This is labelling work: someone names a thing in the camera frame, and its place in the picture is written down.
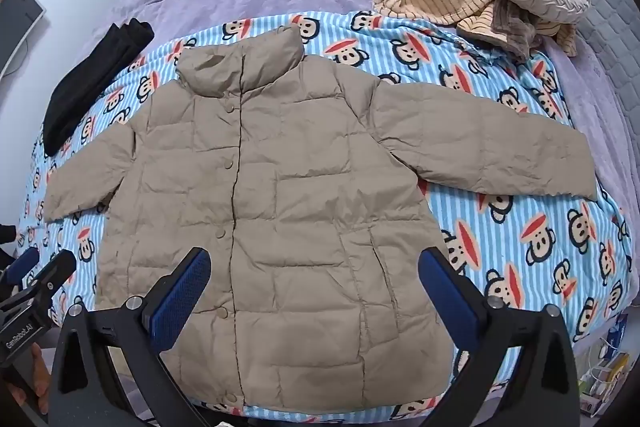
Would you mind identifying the grey padded headboard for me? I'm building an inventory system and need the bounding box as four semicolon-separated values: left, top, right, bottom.
510;0;640;148

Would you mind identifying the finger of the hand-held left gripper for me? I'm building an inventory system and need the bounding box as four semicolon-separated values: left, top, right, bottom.
21;249;78;304
0;247;41;294

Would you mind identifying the blue striped monkey-print blanket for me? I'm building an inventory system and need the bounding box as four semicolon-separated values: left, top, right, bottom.
17;9;633;427

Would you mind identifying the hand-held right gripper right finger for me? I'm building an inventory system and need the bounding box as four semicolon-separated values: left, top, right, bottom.
418;248;582;427

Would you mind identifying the brown fuzzy cloth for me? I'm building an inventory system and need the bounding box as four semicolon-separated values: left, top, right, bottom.
410;0;542;62

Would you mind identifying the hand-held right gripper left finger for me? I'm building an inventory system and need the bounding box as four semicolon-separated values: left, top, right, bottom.
47;247;216;427

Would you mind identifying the grey monitor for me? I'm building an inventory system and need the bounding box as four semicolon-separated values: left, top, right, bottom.
0;0;47;78

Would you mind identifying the tan puffer jacket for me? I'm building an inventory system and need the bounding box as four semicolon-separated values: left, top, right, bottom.
42;27;598;409

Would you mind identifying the person's left hand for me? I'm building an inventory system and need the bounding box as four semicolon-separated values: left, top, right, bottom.
0;342;52;414

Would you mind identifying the black folded garment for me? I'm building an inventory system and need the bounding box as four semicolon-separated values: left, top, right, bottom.
42;21;155;156

